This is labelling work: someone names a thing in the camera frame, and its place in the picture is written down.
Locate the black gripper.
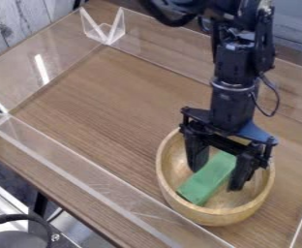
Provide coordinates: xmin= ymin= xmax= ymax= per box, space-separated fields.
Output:
xmin=180 ymin=80 xmax=279 ymax=191

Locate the brown wooden bowl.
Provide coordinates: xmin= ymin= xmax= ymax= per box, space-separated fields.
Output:
xmin=156 ymin=129 xmax=276 ymax=227

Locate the clear acrylic tray wall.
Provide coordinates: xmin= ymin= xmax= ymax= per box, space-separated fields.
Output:
xmin=0 ymin=0 xmax=302 ymax=248

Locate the clear acrylic corner bracket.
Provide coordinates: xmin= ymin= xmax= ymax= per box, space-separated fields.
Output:
xmin=80 ymin=8 xmax=125 ymax=46

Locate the black cable on floor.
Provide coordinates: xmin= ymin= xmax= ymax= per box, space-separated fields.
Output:
xmin=0 ymin=212 xmax=56 ymax=248

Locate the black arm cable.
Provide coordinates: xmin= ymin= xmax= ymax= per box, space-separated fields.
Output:
xmin=251 ymin=74 xmax=281 ymax=118

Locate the black metal table leg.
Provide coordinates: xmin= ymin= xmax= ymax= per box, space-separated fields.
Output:
xmin=33 ymin=192 xmax=49 ymax=217

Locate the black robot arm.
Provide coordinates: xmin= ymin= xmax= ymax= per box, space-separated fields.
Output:
xmin=140 ymin=0 xmax=279 ymax=191

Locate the green rectangular block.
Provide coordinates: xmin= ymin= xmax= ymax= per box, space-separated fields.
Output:
xmin=177 ymin=151 xmax=237 ymax=206

